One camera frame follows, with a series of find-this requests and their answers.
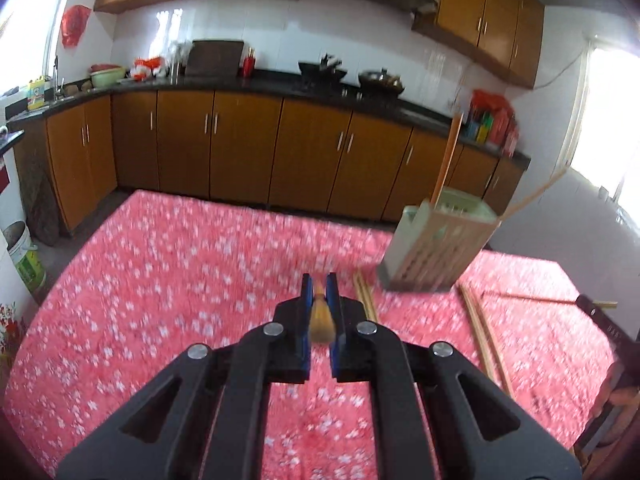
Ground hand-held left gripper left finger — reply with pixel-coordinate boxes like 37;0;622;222
57;274;314;480

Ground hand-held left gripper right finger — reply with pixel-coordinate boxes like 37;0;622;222
326;274;583;480

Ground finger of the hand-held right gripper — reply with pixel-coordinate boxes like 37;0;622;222
575;294;610;332

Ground wooden chopstick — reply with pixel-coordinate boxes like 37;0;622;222
352;272;371;311
431;112;463;211
310;282;335;346
357;271;379;323
459;285;496;376
465;285;515;397
484;291;618;309

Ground beige green chopstick holder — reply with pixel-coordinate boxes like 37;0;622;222
377;186;502;293

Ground wooden chair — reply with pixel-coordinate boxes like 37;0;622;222
574;385;640;468

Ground red floral tablecloth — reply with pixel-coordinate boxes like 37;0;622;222
2;189;626;480

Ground large bright window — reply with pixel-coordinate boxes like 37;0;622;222
562;42;640;211

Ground large red bottle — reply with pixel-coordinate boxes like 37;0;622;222
492;110;519;157

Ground wooden base cabinets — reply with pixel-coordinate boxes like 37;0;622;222
10;89;526;233

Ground green yellow bottle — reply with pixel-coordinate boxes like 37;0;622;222
472;110;494;144

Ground gas stove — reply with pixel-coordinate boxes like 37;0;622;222
297;77;408;103

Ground black kitchen countertop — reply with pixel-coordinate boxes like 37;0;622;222
7;72;532;166

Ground pan with steel lid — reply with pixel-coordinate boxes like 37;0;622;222
358;68;406;96

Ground black wok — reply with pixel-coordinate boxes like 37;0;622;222
298;54;349;86

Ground dark cutting board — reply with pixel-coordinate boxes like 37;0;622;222
186;40;245;79

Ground white bucket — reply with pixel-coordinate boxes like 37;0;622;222
1;220;47;295

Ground glass jars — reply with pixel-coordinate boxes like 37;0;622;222
167;40;194;82

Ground red white plastic bag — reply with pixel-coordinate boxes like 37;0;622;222
131;56;169;81

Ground green basin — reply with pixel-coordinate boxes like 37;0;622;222
89;64;126;89

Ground white appliance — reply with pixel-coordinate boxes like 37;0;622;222
0;91;31;361

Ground yellow carton by sink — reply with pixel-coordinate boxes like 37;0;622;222
27;77;47;111

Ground hanging red plastic bag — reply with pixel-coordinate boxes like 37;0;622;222
61;5;92;49

